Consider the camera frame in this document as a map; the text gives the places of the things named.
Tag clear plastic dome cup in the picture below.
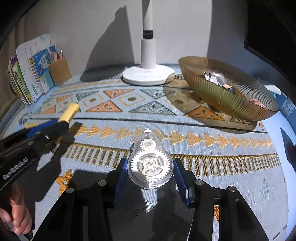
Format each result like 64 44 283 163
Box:
210 72 227 86

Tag white desk lamp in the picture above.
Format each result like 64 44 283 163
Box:
122 1 175 86

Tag patterned blue table mat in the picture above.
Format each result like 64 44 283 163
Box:
21 73 288 240

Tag black monitor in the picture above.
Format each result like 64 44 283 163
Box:
244 0 295 82

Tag pens in holder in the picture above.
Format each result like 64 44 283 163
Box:
47 48 64 63

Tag pink capybara carton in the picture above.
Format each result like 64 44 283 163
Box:
250 99 266 108

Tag cork pencil holder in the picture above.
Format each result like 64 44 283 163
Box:
49 57 72 86

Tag person's left hand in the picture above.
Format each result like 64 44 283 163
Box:
1 182 32 235

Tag amber ribbed glass bowl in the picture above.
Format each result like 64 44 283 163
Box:
179 56 279 121

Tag penguin figurine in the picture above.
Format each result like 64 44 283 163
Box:
222 84 235 94

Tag clear correction tape dispenser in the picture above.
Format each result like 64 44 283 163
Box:
127 129 174 189

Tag white charger cube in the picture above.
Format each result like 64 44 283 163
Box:
204 72 218 85

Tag tissue box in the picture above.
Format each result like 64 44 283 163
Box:
264 85 281 95

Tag row of upright books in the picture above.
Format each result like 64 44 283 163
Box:
6 34 57 106

